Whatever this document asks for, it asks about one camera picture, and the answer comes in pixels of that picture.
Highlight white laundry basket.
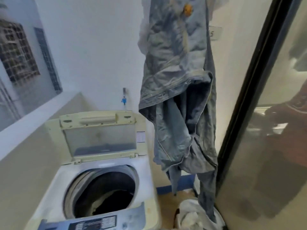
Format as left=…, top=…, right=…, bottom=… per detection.
left=176, top=199, right=226, bottom=230

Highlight white clothes in basket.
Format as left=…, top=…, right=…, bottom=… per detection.
left=180, top=201, right=217, bottom=230

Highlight window with white frame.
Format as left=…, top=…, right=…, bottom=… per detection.
left=0, top=0, right=63, bottom=132

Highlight blue skirting strip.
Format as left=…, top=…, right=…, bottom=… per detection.
left=156, top=175, right=196, bottom=196

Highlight cream washing machine lid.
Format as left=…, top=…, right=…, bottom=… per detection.
left=59, top=111, right=147, bottom=165

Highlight dark clothes in drum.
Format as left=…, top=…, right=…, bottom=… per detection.
left=92, top=173, right=136, bottom=214

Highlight glass door with black frame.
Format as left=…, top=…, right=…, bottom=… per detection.
left=215, top=0, right=307, bottom=230

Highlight white top-load washing machine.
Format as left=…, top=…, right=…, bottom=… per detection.
left=24, top=111, right=162, bottom=230

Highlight light blue denim jeans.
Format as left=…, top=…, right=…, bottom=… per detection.
left=139, top=0, right=219, bottom=224

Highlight dark washing machine control panel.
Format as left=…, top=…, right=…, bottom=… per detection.
left=38, top=209, right=147, bottom=230

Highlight white wall plate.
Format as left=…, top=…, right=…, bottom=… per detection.
left=209, top=26, right=223, bottom=42

